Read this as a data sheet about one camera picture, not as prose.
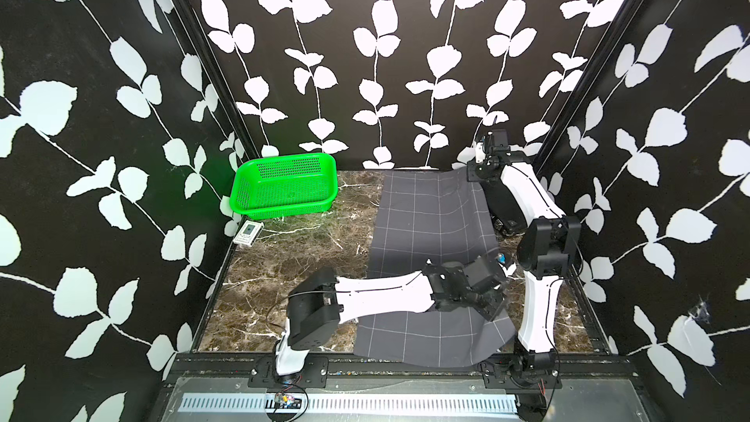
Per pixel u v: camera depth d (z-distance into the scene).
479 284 0.54
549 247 0.57
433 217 1.06
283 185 1.15
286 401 0.70
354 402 0.70
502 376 0.73
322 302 0.50
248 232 0.98
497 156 0.73
